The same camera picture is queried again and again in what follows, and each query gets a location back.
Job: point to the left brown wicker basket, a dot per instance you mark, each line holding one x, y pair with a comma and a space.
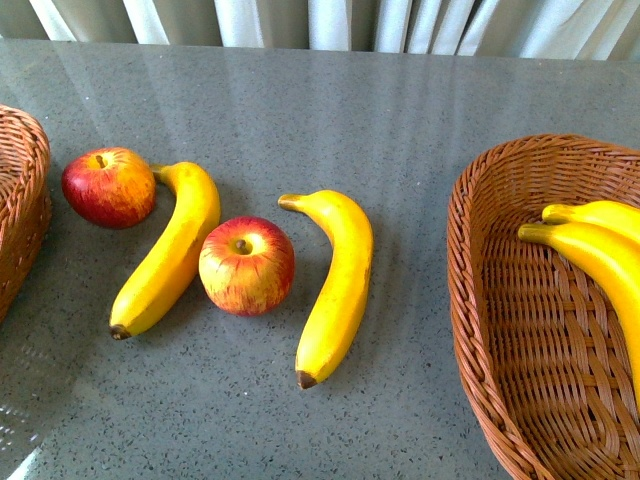
25, 198

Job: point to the dark red apple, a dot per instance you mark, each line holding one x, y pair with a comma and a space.
110, 187

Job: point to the red yellow striped apple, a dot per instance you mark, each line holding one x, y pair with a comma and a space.
247, 266

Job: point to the brown wicker basket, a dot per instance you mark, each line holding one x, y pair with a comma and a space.
540, 351
25, 198

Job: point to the right brown wicker basket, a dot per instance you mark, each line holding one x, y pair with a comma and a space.
540, 351

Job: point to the white pleated curtain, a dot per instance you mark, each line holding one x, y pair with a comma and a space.
573, 30

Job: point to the yellow banana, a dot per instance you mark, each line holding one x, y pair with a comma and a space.
173, 262
340, 306
612, 215
610, 259

